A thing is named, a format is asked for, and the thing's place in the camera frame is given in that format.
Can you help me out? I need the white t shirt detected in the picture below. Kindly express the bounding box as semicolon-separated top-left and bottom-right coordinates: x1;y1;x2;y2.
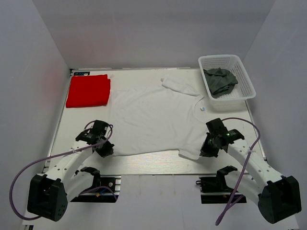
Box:
109;77;209;160

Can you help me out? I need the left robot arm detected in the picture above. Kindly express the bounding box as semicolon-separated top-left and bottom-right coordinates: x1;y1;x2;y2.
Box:
27;120;114;221

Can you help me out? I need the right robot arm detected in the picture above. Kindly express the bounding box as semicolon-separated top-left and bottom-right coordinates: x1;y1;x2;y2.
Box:
196;118;302;225

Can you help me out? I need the white plastic basket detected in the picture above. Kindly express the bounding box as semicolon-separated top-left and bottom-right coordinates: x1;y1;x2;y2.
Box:
198;54;256;105

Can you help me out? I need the folded red t shirt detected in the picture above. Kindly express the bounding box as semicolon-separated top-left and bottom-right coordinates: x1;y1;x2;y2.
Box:
65;74;111;108

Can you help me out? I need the dark grey t shirt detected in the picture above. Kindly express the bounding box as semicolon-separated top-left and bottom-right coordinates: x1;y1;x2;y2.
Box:
203;68;238;99

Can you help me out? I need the blue label sticker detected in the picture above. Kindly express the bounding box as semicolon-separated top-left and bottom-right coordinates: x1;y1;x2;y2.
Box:
73;71;90;76

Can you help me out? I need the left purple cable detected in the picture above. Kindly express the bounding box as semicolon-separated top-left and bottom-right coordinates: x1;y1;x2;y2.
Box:
9;121;118;220

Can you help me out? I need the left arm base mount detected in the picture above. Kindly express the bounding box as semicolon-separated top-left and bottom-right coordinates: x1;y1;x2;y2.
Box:
71;167;121;203

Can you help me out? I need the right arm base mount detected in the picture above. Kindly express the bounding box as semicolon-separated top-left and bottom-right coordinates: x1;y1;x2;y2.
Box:
195;166;237;204

